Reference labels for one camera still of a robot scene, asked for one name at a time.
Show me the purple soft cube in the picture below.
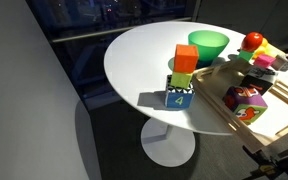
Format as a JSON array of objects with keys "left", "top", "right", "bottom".
[{"left": 222, "top": 85, "right": 269, "bottom": 126}]

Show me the red apple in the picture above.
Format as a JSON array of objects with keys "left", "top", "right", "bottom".
[{"left": 240, "top": 31, "right": 264, "bottom": 53}]

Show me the blue cube with number four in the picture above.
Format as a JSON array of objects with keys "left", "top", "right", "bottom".
[{"left": 164, "top": 74, "right": 196, "bottom": 110}]

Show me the pink cube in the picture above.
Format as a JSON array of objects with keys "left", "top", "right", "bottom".
[{"left": 253, "top": 53, "right": 277, "bottom": 69}]

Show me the wooden tray box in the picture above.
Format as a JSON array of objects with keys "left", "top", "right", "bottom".
[{"left": 192, "top": 57, "right": 288, "bottom": 154}]

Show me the yellow lemon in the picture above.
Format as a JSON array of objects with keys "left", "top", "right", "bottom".
[{"left": 253, "top": 44, "right": 285, "bottom": 59}]

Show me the white table pedestal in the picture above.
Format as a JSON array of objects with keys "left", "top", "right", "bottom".
[{"left": 140, "top": 117, "right": 197, "bottom": 168}]

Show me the green plastic bowl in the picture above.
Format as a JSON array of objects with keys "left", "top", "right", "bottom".
[{"left": 187, "top": 29, "right": 231, "bottom": 64}]

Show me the small green block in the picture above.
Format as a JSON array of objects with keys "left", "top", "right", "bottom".
[{"left": 236, "top": 49, "right": 256, "bottom": 63}]

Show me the grey cube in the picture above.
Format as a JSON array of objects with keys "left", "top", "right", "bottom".
[{"left": 271, "top": 54, "right": 288, "bottom": 72}]

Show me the orange foam block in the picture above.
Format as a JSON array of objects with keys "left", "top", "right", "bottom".
[{"left": 173, "top": 43, "right": 200, "bottom": 74}]

